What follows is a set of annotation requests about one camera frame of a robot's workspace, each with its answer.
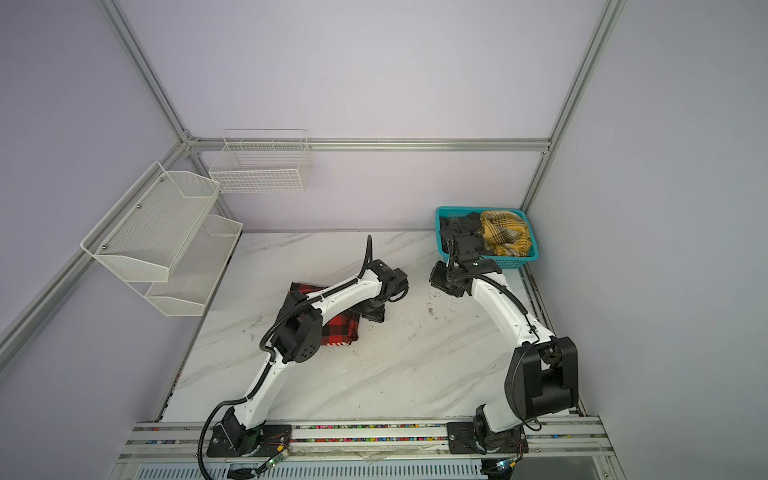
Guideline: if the dark grey shirt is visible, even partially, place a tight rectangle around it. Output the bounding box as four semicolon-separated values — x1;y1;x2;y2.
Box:
439;212;481;254

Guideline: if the teal plastic basket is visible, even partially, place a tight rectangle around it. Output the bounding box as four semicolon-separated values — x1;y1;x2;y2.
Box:
435;206;539;269

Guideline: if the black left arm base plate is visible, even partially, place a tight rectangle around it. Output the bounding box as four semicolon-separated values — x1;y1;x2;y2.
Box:
205;424;293;458

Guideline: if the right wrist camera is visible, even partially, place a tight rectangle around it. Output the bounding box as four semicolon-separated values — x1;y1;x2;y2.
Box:
449;218;484;264

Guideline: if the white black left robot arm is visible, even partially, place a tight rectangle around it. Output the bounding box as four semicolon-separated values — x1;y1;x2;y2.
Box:
211;260;408;451

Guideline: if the white wire basket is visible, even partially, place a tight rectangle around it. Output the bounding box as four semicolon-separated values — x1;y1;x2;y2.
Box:
209;129;313;194

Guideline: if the yellow plaid shirt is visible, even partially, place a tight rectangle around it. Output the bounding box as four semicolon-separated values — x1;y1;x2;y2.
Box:
480;210;533;257

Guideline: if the black corrugated left cable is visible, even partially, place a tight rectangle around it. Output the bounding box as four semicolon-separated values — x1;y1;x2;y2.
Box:
196;235;376;480

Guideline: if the red black plaid shirt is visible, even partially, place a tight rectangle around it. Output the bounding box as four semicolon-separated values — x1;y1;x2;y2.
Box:
289;282;360;346

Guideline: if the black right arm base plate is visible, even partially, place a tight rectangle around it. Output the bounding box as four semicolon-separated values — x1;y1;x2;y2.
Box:
446;422;529;455

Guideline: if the aluminium mounting rail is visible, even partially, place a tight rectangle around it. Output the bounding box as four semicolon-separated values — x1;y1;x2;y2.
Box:
117;416;616;464

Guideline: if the white mesh lower shelf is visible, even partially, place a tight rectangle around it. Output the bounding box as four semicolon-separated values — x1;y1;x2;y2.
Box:
144;214;242;317

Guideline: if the aluminium frame profile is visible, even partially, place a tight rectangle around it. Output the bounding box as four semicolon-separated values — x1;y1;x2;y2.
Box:
1;1;625;377

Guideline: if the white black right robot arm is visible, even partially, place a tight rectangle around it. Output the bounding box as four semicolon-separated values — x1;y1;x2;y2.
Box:
429;259;579;452

